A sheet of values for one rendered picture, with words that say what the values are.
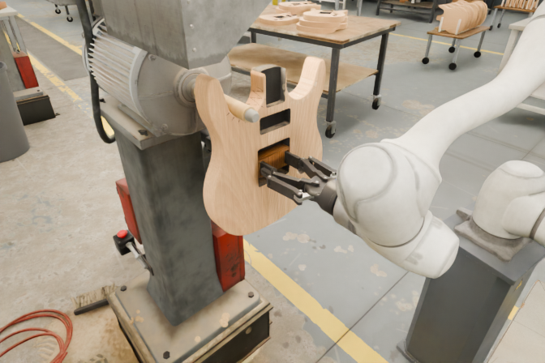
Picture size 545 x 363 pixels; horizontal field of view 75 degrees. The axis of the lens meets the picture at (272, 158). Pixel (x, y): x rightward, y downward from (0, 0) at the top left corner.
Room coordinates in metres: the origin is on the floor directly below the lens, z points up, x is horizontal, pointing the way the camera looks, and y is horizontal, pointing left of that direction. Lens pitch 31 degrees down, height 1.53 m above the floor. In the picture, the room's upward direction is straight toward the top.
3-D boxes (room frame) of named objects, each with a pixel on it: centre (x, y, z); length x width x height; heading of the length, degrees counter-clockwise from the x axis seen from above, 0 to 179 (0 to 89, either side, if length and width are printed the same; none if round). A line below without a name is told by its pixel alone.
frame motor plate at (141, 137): (0.99, 0.36, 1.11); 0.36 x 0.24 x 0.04; 42
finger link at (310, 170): (0.66, -0.09, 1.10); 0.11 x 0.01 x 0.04; 21
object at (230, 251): (1.09, 0.24, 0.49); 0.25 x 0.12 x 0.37; 42
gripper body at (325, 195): (0.59, -0.11, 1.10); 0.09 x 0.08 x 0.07; 42
